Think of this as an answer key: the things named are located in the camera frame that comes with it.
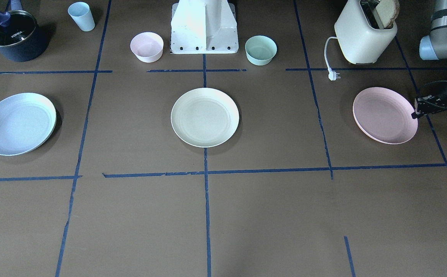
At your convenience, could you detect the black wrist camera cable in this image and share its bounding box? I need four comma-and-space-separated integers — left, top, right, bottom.
420, 80, 447, 108

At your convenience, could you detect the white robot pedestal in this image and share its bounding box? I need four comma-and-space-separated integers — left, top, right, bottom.
170, 0, 239, 55

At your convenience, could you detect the green bowl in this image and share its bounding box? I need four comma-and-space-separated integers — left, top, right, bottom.
245, 35, 278, 65

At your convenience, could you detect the cream toaster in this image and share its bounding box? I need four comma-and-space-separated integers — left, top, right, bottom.
334, 0, 398, 64

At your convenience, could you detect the light blue cup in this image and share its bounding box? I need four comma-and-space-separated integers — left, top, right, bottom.
67, 2, 95, 32

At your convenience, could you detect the dark blue saucepan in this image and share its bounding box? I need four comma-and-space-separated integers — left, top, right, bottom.
0, 0, 49, 62

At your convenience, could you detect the pink bowl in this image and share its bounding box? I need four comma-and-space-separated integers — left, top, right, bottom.
130, 32, 164, 63

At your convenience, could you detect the blue plate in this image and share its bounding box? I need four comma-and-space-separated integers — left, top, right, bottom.
0, 92, 57, 156

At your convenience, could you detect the pink plate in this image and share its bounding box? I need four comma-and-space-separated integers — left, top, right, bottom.
352, 87, 418, 144

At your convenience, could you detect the cream white plate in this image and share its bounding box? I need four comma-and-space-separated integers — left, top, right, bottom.
170, 88, 240, 148

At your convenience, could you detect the toast slice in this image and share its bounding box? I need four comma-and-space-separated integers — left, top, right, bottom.
375, 0, 400, 29

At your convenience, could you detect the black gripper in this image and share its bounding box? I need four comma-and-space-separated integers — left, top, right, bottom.
411, 85, 447, 119

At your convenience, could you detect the white toaster cable with plug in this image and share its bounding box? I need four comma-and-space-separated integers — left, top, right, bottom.
324, 37, 341, 81

